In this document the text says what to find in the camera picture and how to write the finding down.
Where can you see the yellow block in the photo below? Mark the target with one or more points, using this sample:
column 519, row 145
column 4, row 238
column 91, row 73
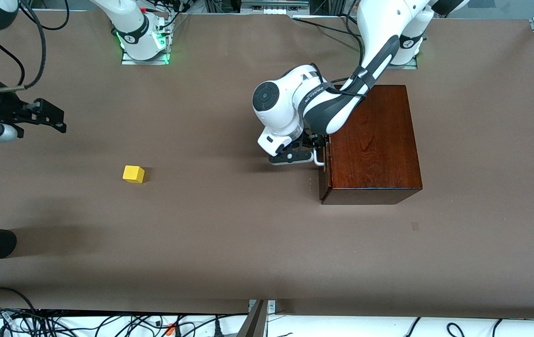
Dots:
column 133, row 174

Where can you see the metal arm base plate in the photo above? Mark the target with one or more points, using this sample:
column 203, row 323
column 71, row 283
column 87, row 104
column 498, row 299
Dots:
column 410, row 65
column 129, row 61

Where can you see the white power strip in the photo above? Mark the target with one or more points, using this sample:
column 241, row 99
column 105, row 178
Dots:
column 274, row 9

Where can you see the grey metal post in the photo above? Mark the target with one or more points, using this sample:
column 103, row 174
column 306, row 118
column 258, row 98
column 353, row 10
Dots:
column 254, row 323

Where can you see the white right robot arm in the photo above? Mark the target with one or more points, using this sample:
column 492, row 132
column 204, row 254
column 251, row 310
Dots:
column 131, row 18

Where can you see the dark wooden cabinet box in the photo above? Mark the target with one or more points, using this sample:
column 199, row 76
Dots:
column 374, row 154

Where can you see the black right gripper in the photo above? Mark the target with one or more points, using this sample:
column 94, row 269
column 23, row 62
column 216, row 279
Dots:
column 1, row 108

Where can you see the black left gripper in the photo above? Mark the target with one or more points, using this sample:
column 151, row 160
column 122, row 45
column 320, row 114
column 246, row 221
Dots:
column 307, row 140

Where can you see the orange connector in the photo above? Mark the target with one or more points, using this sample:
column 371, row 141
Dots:
column 171, row 330

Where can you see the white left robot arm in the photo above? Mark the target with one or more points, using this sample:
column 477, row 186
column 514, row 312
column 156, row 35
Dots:
column 276, row 107

